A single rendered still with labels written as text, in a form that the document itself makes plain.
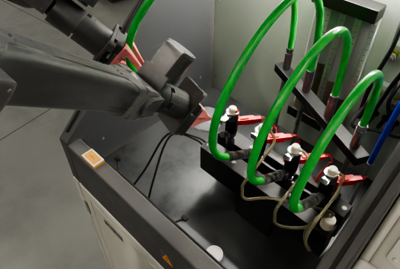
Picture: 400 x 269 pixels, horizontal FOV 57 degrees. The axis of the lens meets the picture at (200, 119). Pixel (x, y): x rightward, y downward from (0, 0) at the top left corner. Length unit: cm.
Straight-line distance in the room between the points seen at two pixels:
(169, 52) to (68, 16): 19
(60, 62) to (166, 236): 50
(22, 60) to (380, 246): 65
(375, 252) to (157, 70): 51
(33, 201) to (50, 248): 31
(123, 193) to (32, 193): 136
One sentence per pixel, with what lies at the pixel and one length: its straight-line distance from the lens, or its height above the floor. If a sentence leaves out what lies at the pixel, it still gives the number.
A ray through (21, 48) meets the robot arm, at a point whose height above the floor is 147.
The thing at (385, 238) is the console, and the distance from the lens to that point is 75.
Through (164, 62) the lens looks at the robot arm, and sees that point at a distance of 61.
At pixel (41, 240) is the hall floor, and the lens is 200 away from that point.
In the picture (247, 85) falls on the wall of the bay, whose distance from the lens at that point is 117.
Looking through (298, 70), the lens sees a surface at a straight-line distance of 56.
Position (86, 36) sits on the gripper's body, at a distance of 70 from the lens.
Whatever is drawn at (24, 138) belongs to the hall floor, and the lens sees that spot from 249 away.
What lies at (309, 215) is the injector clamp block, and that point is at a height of 98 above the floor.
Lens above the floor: 163
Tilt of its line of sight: 44 degrees down
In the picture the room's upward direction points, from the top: straight up
